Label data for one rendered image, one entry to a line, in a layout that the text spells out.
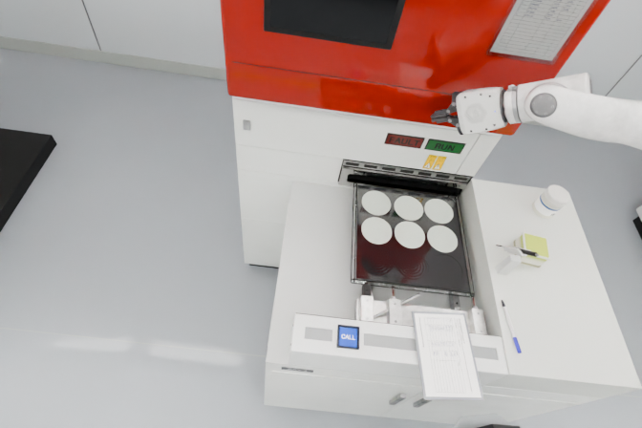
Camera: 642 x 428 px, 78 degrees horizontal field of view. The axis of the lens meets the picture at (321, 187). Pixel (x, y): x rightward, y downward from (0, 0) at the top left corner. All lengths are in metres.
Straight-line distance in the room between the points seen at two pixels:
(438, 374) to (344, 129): 0.72
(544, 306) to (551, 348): 0.12
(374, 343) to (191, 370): 1.14
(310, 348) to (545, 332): 0.63
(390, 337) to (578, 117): 0.66
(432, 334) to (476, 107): 0.58
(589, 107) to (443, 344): 0.64
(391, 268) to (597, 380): 0.58
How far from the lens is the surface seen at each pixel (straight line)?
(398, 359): 1.09
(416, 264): 1.28
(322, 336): 1.07
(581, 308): 1.39
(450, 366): 1.13
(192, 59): 3.13
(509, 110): 0.98
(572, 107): 0.89
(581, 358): 1.32
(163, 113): 2.94
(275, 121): 1.25
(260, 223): 1.73
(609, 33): 3.19
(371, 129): 1.24
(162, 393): 2.05
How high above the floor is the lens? 1.98
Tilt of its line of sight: 53 degrees down
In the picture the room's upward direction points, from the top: 12 degrees clockwise
